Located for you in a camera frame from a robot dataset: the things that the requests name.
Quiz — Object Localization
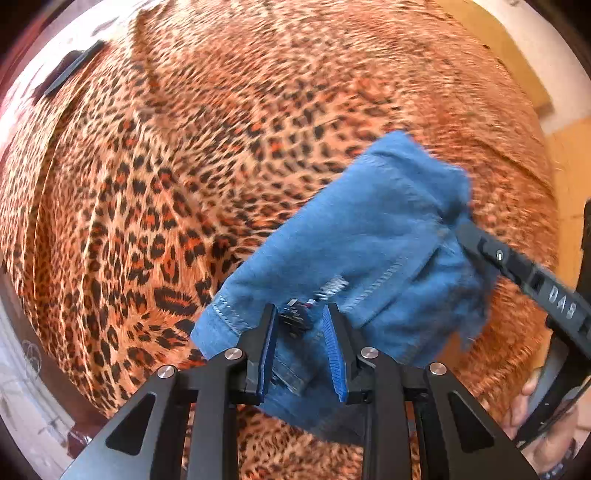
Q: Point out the wooden bed headboard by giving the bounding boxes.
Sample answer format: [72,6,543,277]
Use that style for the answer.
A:
[437,0,552,115]

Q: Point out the blue denim pants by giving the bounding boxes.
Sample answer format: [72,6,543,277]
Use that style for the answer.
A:
[190,132,497,445]

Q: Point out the black strap on bed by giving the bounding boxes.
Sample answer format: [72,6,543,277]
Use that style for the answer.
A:
[42,40,108,98]

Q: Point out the person right hand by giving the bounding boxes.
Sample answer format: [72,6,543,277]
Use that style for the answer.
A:
[501,368,590,479]

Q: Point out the wooden wardrobe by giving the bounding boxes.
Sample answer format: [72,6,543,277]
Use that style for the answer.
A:
[547,117,591,287]

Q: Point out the leopard print bedspread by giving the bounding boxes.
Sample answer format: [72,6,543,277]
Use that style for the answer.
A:
[1,1,557,479]

